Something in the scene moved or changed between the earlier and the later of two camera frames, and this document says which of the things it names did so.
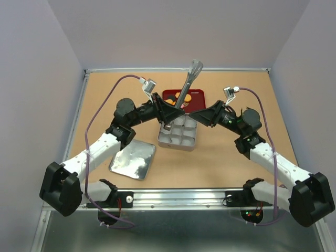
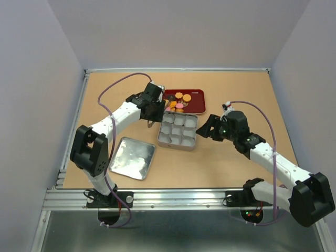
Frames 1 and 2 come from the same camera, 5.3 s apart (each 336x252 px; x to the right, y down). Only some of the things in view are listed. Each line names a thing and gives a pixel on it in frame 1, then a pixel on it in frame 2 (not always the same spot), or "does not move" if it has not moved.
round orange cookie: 188,97 does not move
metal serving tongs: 195,68 to 149,124
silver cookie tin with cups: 181,136 does not move
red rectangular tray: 198,101 does not move
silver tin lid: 134,160 does not move
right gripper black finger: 211,115 to 211,128
